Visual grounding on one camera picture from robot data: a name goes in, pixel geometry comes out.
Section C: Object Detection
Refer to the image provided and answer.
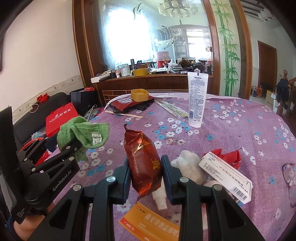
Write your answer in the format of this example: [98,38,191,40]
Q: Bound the white medicine box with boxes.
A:
[199,152,253,204]

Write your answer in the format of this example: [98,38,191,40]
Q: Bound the red paper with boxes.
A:
[211,149,241,170]

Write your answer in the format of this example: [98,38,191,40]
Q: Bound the green towel cloth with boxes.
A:
[57,116,110,162]

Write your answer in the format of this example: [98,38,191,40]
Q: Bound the orange medicine box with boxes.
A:
[119,202,180,240]

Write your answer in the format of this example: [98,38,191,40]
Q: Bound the dark red snack wrapper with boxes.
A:
[124,125,163,199]

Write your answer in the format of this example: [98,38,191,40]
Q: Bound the red mesh trash basket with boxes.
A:
[18,137,51,166]

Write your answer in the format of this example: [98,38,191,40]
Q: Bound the person's left hand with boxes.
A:
[13,202,55,240]

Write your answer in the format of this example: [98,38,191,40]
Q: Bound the black leather sofa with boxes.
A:
[14,92,70,151]

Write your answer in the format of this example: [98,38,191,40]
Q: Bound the red gift bag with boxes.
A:
[46,102,78,138]

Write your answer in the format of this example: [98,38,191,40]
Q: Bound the red ribbon keyring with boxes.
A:
[29,93,49,113]

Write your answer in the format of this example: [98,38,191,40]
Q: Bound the dark navy shopping bag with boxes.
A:
[70,89,101,115]

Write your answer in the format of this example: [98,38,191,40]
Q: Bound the eyeglasses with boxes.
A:
[282,163,296,208]

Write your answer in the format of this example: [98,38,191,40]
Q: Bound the purple floral tablecloth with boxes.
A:
[68,98,295,240]

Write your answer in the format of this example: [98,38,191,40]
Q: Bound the dark red packet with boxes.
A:
[109,96,154,113]

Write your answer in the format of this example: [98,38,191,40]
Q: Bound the wooden chopstick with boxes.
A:
[104,110,143,119]

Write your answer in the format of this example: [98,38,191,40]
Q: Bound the wrapped chopsticks pack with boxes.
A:
[154,98,189,118]

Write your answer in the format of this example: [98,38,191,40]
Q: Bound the yellow plastic box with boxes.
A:
[130,89,149,102]

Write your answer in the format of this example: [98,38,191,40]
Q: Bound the white lotion tube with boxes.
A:
[187,72,209,128]

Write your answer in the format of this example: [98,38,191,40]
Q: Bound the dark jacket on banister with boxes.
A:
[276,78,290,103]

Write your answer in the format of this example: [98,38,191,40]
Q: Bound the yellow tin on counter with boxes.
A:
[133,68,147,77]

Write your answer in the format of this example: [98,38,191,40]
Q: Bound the wooden cabinet counter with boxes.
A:
[90,71,215,107]

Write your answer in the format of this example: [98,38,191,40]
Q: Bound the brown wooden door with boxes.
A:
[257,41,278,97]

